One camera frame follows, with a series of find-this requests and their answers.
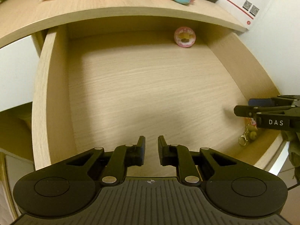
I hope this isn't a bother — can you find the white cabinet panel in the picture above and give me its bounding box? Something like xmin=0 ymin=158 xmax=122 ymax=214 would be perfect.
xmin=0 ymin=35 xmax=41 ymax=113

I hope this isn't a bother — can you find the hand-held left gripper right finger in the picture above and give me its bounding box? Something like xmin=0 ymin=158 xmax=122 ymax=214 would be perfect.
xmin=157 ymin=135 xmax=239 ymax=186

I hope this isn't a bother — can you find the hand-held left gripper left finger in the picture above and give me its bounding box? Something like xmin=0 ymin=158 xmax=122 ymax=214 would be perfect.
xmin=64 ymin=135 xmax=146 ymax=186

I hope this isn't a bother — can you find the orange green toy keychain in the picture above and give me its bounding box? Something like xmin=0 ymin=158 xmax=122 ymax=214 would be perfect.
xmin=238 ymin=117 xmax=259 ymax=147

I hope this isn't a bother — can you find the wooden drawer white front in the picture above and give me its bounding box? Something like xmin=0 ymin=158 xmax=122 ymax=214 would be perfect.
xmin=31 ymin=16 xmax=291 ymax=177

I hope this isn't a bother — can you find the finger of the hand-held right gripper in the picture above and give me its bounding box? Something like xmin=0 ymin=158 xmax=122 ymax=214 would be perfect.
xmin=234 ymin=105 xmax=294 ymax=118
xmin=248 ymin=95 xmax=300 ymax=108

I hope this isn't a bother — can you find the pink donut toy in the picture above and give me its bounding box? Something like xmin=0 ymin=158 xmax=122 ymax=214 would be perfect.
xmin=174 ymin=27 xmax=196 ymax=48

